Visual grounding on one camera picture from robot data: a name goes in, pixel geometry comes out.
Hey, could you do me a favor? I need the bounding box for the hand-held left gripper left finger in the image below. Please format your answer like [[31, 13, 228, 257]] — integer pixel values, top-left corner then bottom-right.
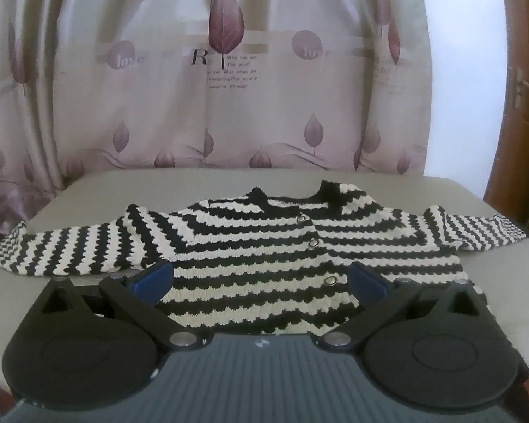
[[35, 261, 213, 351]]

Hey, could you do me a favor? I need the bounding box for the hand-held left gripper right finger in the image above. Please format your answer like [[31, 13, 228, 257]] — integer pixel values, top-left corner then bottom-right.
[[320, 261, 491, 353]]

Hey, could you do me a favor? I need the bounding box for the black and white striped sweater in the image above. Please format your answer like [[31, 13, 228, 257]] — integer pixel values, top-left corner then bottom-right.
[[0, 179, 529, 336]]

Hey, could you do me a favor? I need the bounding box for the grey woven table cover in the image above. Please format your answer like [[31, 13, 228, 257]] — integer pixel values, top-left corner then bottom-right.
[[0, 170, 529, 406]]

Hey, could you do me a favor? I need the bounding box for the pink leaf print curtain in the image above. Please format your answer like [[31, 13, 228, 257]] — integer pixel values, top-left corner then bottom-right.
[[0, 0, 440, 239]]

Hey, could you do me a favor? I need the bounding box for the brown wooden door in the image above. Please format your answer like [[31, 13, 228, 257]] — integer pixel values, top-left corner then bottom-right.
[[482, 0, 529, 254]]

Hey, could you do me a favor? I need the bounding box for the metal door handle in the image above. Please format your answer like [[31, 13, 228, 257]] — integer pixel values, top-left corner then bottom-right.
[[513, 68, 529, 109]]

